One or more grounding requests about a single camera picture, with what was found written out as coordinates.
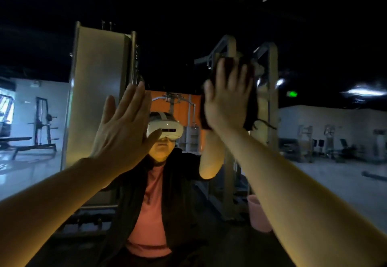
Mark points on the person's left hand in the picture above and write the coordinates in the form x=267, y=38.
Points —
x=124, y=139

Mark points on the person's right hand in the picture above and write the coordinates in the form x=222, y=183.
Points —
x=227, y=103

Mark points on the dark brown cleaning cloth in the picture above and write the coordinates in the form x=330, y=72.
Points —
x=253, y=103

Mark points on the large wall mirror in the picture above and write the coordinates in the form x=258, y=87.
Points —
x=72, y=9

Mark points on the person's left forearm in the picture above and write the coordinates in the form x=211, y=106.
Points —
x=48, y=215

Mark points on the person's right forearm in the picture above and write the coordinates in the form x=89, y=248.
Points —
x=308, y=209

